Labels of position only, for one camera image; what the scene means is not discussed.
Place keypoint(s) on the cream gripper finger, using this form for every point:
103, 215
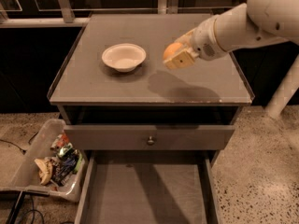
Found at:
186, 38
181, 58

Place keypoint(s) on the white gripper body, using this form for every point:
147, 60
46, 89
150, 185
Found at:
203, 41

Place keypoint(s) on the orange fruit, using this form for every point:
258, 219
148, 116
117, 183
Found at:
172, 49

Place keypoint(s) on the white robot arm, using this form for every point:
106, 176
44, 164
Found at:
253, 24

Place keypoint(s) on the grey drawer cabinet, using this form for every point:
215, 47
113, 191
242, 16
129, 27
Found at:
87, 92

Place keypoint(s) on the round metal drawer knob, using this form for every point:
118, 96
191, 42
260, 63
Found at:
151, 141

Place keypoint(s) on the grey top drawer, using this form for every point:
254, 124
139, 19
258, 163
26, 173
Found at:
134, 137

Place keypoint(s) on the grey open middle drawer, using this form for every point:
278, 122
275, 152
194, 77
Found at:
148, 187

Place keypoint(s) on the white bowl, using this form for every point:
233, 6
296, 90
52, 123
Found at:
124, 57

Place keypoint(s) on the green snack packet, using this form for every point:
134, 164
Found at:
65, 150

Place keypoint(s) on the dark snack packet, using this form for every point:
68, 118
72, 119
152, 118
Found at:
63, 167

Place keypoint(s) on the crumpled tan paper bag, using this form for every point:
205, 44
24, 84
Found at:
45, 170

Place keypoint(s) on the clear plastic bin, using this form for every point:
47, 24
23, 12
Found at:
26, 177

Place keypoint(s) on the black bar on floor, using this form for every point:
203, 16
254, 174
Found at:
16, 207

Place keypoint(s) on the metal window frame rail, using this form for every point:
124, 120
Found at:
50, 13

